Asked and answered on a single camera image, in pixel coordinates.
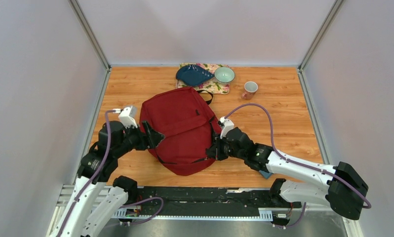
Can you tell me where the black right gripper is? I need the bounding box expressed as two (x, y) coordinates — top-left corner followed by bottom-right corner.
(205, 133), (245, 161)

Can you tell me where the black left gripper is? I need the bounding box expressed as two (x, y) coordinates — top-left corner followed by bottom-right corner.
(114, 119), (165, 157)

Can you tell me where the red student backpack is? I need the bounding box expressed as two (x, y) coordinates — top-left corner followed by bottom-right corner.
(140, 87), (221, 176)

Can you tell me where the blue leather wallet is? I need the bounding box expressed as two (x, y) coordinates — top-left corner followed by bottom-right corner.
(259, 170), (273, 179)

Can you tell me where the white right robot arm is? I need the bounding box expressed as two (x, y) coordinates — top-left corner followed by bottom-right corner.
(206, 127), (371, 220)

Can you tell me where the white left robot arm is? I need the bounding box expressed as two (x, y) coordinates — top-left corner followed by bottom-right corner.
(50, 121), (164, 237)

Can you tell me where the floral rectangular tray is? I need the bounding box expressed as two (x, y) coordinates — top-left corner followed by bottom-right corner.
(175, 63), (231, 94)

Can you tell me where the dark blue leaf plate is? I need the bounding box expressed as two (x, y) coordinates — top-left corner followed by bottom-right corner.
(175, 64), (215, 86)

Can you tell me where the pink patterned mug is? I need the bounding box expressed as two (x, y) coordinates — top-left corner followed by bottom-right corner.
(241, 81), (259, 100)

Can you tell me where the pale green ceramic bowl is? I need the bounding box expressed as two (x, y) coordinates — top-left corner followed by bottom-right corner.
(214, 67), (236, 83)

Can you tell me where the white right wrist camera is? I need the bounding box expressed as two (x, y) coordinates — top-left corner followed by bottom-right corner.
(218, 117), (235, 139)

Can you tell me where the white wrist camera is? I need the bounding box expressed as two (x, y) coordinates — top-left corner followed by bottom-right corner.
(113, 105), (138, 128)
(218, 117), (235, 139)

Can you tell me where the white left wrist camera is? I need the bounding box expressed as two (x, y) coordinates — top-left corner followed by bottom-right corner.
(113, 105), (138, 128)

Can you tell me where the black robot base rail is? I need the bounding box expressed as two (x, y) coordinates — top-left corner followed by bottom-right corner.
(127, 186), (302, 219)

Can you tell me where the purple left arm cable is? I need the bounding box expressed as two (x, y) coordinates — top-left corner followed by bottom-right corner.
(54, 110), (164, 237)

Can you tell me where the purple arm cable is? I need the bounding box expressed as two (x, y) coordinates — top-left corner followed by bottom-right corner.
(54, 110), (164, 237)
(225, 103), (372, 229)

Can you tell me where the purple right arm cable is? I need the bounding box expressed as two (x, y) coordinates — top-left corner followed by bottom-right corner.
(225, 103), (372, 229)

